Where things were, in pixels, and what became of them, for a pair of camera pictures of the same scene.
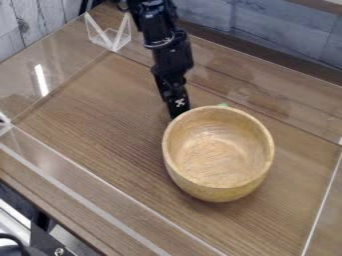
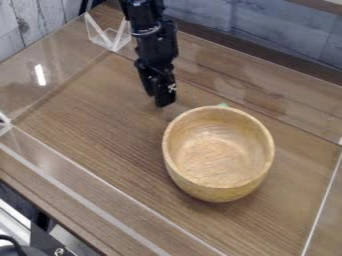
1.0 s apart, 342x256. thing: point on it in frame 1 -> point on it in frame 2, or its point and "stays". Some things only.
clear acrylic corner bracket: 109,38 stays
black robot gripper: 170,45 -> 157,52
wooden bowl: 218,149 stays
